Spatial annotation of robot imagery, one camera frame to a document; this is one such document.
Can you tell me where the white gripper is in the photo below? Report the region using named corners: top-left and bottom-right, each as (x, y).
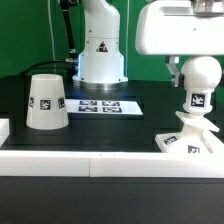
top-left (135, 0), bottom-right (224, 87)

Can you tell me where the white lamp bulb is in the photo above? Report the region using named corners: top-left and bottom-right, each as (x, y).
top-left (181, 56), bottom-right (222, 116)

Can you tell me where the white lamp base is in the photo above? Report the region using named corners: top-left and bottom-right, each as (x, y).
top-left (155, 111), bottom-right (224, 154)

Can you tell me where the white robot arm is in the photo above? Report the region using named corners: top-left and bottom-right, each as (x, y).
top-left (58, 0), bottom-right (224, 90)

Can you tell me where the white lamp shade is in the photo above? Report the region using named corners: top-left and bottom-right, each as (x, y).
top-left (26, 74), bottom-right (68, 130)

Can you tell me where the white marker sheet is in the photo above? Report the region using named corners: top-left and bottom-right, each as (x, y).
top-left (66, 99), bottom-right (142, 115)

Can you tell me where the black cable hose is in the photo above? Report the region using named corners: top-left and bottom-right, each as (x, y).
top-left (19, 0), bottom-right (81, 76)

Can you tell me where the thin white cable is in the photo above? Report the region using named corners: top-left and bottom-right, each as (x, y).
top-left (47, 0), bottom-right (58, 75)

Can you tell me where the white left fence wall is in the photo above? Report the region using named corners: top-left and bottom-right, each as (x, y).
top-left (0, 119), bottom-right (9, 147)

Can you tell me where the white fence wall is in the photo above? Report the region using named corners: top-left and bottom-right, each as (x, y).
top-left (0, 119), bottom-right (9, 147)
top-left (0, 150), bottom-right (224, 178)

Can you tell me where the white front fence wall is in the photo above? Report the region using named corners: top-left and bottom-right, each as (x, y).
top-left (0, 150), bottom-right (224, 178)

